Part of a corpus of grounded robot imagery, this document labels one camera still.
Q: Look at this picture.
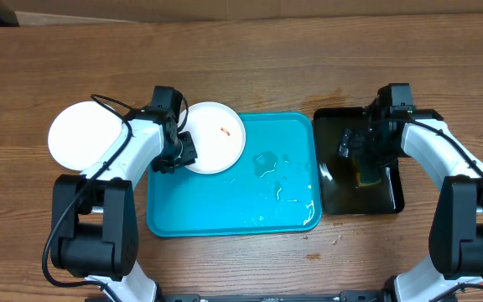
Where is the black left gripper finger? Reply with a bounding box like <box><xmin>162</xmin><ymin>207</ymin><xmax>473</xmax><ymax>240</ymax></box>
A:
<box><xmin>178</xmin><ymin>131</ymin><xmax>197</xmax><ymax>164</ymax></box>
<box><xmin>151</xmin><ymin>157</ymin><xmax>181</xmax><ymax>174</ymax></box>

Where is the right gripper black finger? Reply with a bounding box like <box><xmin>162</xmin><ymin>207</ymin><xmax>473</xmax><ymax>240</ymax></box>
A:
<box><xmin>361</xmin><ymin>155</ymin><xmax>392</xmax><ymax>179</ymax></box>
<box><xmin>338</xmin><ymin>128</ymin><xmax>361</xmax><ymax>158</ymax></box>

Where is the yellow green sponge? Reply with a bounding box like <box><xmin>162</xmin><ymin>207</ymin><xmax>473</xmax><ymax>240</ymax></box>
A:
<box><xmin>352</xmin><ymin>157</ymin><xmax>382</xmax><ymax>187</ymax></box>

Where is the white plate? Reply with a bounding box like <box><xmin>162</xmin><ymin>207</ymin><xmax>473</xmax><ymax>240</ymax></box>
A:
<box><xmin>179</xmin><ymin>102</ymin><xmax>246</xmax><ymax>174</ymax></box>
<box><xmin>48</xmin><ymin>101</ymin><xmax>122</xmax><ymax>171</ymax></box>

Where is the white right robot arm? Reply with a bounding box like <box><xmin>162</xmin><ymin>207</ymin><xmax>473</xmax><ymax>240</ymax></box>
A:
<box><xmin>338</xmin><ymin>83</ymin><xmax>483</xmax><ymax>302</ymax></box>

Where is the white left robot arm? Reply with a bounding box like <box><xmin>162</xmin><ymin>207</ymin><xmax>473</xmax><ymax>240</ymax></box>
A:
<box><xmin>41</xmin><ymin>86</ymin><xmax>198</xmax><ymax>301</ymax></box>

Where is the black water tray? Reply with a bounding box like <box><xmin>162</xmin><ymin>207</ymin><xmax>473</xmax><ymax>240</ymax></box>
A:
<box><xmin>314</xmin><ymin>107</ymin><xmax>405</xmax><ymax>215</ymax></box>

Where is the teal plastic tray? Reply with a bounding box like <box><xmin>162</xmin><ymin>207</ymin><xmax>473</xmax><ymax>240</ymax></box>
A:
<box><xmin>146</xmin><ymin>112</ymin><xmax>323</xmax><ymax>237</ymax></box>

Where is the brown cardboard backboard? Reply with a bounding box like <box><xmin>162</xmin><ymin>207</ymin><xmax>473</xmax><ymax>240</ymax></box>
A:
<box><xmin>5</xmin><ymin>0</ymin><xmax>483</xmax><ymax>22</ymax></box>

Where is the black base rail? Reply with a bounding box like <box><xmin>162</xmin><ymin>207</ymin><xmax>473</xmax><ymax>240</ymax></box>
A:
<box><xmin>154</xmin><ymin>290</ymin><xmax>397</xmax><ymax>302</ymax></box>

